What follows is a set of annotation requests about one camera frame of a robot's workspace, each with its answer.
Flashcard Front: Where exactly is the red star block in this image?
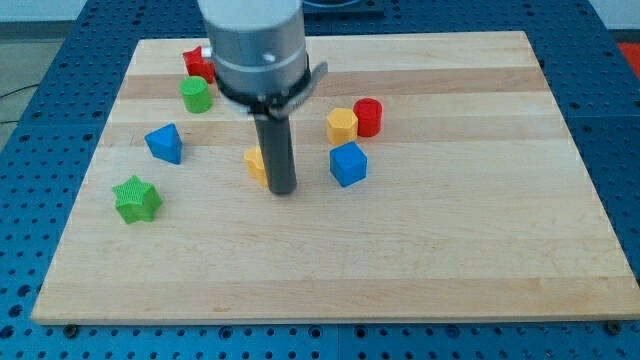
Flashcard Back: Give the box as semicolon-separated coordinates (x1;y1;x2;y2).
182;46;215;84

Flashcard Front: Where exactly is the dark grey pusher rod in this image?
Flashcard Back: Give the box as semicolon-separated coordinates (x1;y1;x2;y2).
254;114;297;195

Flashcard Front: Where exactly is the green star block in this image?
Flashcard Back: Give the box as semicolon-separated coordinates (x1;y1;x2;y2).
112;175;163;224

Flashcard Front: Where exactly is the blue cube block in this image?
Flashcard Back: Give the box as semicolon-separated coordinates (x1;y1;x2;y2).
329;142;368;187

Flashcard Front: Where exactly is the black cable on floor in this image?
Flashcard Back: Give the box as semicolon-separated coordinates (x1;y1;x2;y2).
0;82;40;125

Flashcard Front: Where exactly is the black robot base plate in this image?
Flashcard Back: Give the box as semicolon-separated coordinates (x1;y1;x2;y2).
302;0;386;18

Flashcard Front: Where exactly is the blue triangle block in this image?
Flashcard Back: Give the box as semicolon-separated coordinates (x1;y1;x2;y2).
144;123;182;165

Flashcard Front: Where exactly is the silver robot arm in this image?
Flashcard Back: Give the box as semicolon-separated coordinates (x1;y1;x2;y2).
198;0;311;195

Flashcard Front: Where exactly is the yellow hexagon block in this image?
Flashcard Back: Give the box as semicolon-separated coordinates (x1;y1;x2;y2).
326;108;358;146

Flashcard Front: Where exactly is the red cylinder block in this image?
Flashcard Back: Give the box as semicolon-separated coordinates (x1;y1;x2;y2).
353;98;383;137

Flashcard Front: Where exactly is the green cylinder block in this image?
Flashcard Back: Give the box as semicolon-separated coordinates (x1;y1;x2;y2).
179;76;213;114

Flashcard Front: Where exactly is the black hose clamp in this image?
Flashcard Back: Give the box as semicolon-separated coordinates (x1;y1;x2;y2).
215;54;329;118

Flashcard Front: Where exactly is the yellow heart block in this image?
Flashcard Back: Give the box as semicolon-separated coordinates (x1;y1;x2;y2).
243;146;268;187

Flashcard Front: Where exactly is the wooden board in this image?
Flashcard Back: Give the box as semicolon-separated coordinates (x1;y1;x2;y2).
32;31;639;325

